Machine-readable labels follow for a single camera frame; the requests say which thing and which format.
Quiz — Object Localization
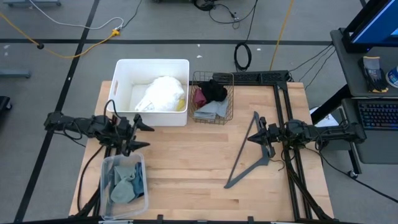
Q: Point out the black aluminium rig frame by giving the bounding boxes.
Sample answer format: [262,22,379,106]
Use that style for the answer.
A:
[70,79,335,224]

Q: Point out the computer monitor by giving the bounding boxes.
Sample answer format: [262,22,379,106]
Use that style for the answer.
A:
[341,0,398,54]

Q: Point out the maroon cloth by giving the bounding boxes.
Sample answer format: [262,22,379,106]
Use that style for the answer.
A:
[193,88,208,109]

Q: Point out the white blue round container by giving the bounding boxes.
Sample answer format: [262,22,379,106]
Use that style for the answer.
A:
[385,65,398,89]

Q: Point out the grey side cart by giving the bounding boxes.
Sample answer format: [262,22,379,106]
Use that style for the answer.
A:
[329,27,398,180]

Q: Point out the black cable tangle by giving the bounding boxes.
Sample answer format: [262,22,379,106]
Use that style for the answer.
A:
[192,0,259,30]

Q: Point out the grey triangular metal stand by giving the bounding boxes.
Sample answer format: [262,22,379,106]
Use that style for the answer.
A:
[223,111,272,190]

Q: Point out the black caster wheel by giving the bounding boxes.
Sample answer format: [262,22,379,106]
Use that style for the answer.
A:
[0,95,13,112]

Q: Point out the white floor cable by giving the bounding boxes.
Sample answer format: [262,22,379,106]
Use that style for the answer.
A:
[27,0,124,31]

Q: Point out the copper wire basket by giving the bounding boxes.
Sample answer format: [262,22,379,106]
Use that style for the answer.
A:
[188,70,234,126]

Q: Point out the coiled black cable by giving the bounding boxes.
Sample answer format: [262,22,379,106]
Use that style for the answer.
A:
[233,42,252,72]

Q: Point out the thin black power cable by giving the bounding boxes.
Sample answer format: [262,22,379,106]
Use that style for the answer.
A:
[288,45,333,73]

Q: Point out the sage green cloth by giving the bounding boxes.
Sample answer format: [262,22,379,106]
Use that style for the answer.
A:
[110,164,137,205]

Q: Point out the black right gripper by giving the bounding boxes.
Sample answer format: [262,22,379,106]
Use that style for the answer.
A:
[248,116,290,159]

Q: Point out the white lace cloth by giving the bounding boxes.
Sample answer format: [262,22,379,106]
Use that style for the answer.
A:
[134,75,186,113]

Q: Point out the teal blue cloth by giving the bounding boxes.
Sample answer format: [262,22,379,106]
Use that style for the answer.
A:
[133,161,146,200]

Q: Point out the clear plastic container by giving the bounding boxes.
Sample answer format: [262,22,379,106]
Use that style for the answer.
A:
[99,152,149,221]

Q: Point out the thin dark wire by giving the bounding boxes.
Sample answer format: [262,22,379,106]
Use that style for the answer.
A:
[269,158,285,172]

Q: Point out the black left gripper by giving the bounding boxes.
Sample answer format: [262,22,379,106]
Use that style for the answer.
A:
[113,113,155,157]

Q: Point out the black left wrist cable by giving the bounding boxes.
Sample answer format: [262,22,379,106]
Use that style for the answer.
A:
[103,99,121,121]

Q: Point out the white plastic bin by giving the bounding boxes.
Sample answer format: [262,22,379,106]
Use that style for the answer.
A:
[106,58,190,127]

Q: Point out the grey black work glove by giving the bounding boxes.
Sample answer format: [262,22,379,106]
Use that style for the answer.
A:
[357,55,389,93]

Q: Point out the large black cloth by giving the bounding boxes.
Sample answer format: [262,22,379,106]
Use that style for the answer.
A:
[198,79,229,103]

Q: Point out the black right arm floor cable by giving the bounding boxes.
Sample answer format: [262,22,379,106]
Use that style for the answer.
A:
[303,146,398,205]

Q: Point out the yellow extension cable with plug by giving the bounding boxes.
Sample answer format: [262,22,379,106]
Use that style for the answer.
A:
[0,12,121,60]

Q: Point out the long grey furniture foot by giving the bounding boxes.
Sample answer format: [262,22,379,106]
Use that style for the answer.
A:
[2,0,62,7]

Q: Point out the black backlit keyboard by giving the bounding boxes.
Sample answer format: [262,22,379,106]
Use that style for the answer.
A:
[357,99,398,130]

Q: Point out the short grey furniture foot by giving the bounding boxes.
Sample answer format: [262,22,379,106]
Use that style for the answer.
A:
[0,70,32,79]

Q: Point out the light grey cloth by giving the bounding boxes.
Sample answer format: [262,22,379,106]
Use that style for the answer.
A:
[193,98,230,121]

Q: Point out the straight yellow floor cable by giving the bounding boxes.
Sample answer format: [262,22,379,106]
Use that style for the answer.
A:
[269,0,295,72]

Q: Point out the white paper sheet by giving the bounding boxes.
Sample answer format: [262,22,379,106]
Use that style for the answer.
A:
[309,107,340,128]

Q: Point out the black left arm base cable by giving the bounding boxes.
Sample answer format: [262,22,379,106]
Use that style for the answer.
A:
[76,144,105,212]

